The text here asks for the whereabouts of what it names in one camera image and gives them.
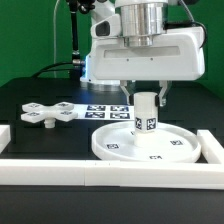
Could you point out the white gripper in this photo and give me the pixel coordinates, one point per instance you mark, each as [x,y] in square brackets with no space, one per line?
[175,55]

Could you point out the white round table top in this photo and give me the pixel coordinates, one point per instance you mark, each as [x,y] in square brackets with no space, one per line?
[167,143]

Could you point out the white sheet with fiducial markers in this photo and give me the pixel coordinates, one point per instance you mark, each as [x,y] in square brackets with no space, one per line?
[104,112]

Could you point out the white front fence bar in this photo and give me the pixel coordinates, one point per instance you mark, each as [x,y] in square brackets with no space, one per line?
[111,173]

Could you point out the white fence bar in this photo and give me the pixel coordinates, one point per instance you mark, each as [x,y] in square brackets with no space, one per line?
[111,173]
[212,150]

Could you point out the white right fence bar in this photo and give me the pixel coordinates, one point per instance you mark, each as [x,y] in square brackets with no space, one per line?
[212,150]

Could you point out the white cross-shaped table base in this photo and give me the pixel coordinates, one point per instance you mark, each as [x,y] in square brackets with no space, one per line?
[35,112]

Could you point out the white left fence block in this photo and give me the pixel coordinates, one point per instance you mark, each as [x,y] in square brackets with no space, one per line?
[5,137]

